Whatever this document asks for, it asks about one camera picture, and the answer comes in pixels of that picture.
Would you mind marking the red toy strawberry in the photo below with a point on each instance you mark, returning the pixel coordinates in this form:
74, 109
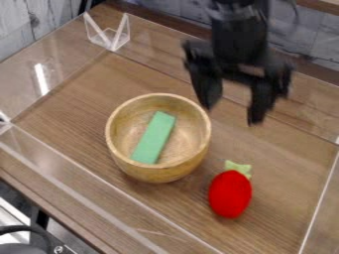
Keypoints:
230, 192

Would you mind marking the wooden bowl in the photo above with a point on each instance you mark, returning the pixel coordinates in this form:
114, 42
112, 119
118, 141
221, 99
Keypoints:
188, 145

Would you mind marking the clear acrylic corner bracket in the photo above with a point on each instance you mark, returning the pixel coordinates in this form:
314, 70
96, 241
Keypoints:
109, 38

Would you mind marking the green rectangular block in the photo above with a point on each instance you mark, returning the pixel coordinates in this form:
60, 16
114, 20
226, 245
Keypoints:
154, 138

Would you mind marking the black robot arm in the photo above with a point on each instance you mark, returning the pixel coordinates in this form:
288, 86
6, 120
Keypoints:
240, 23

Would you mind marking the black metal table leg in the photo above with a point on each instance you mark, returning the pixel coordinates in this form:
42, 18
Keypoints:
66, 243

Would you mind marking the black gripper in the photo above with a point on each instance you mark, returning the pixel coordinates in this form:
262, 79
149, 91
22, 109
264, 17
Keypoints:
265, 73

